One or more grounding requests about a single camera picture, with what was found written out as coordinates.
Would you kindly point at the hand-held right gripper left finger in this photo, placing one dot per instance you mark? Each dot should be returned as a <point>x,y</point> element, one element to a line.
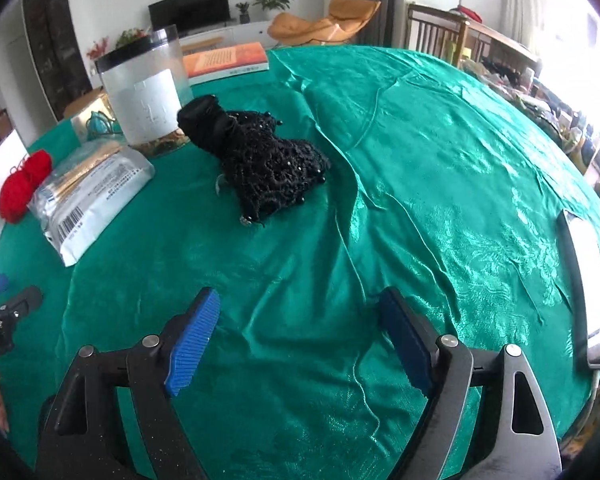
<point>192,340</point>

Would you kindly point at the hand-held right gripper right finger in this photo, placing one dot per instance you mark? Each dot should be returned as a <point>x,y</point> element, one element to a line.
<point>405,340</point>

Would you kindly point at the red yarn ball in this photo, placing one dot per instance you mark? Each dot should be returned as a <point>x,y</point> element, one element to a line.
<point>22,190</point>

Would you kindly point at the clear plastic snack packet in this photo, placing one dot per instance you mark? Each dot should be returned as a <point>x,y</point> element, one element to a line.
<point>100,190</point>

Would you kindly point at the black lace pouch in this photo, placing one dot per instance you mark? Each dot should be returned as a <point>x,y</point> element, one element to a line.
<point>265,165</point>

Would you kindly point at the green satin tablecloth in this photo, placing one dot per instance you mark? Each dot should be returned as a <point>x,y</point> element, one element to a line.
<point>355,240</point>

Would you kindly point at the beige small packet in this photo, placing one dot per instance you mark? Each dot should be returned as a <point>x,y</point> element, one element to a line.
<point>82,121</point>

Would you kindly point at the smartphone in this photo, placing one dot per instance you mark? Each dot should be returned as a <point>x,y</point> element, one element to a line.
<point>587,285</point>

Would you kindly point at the colourful printed cloth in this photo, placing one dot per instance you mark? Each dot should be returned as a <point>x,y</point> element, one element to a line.
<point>595,425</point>

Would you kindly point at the clear jar with black lid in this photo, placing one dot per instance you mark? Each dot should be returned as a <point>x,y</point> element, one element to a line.
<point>140,95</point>

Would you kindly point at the dark tall cabinet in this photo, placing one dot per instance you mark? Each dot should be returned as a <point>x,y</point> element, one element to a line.
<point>55,45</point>

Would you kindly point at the red flowers in vase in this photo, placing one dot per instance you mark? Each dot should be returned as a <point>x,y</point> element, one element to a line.
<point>97,52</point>

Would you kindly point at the orange book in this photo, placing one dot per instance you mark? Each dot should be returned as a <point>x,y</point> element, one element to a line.
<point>225,60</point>

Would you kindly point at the green plant with red flowers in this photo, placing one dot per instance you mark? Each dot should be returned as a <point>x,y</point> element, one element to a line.
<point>130,37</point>

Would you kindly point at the small wooden stool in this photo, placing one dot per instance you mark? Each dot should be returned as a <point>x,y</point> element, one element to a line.
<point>202,41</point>

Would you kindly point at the wooden crib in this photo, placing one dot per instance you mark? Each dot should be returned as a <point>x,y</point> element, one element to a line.
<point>460,35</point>

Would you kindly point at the white television cabinet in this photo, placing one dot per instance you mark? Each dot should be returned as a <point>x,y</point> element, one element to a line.
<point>245,32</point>

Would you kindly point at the orange lounge chair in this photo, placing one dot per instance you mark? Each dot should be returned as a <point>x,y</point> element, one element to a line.
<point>325,22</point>

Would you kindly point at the black television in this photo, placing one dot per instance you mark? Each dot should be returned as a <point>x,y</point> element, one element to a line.
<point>190,7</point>

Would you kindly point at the red cloth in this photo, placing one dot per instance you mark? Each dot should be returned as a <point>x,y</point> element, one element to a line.
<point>465,12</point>

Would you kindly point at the small green potted plant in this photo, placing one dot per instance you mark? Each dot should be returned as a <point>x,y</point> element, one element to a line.
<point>242,10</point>

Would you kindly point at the grey curtain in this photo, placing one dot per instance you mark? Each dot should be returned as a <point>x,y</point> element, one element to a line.
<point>382,0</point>

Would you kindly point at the large green potted plant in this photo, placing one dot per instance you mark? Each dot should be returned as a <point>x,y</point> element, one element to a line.
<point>275,0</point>

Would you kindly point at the white curtain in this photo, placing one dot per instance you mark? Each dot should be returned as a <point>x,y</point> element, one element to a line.
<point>522,5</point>

